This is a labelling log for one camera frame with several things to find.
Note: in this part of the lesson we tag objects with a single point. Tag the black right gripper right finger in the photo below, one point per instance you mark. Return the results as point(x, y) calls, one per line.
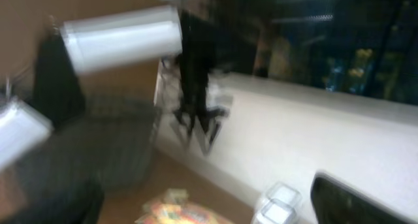
point(337, 203)

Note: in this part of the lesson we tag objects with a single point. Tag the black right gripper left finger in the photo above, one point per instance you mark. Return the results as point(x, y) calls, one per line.
point(80, 204)

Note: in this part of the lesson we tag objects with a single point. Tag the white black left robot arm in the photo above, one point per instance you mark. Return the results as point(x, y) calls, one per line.
point(78, 48)

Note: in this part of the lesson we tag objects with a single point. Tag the white barcode scanner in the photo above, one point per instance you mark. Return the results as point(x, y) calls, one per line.
point(279, 204)

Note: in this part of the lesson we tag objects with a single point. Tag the grey plastic mesh basket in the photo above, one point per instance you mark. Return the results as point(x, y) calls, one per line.
point(111, 143)

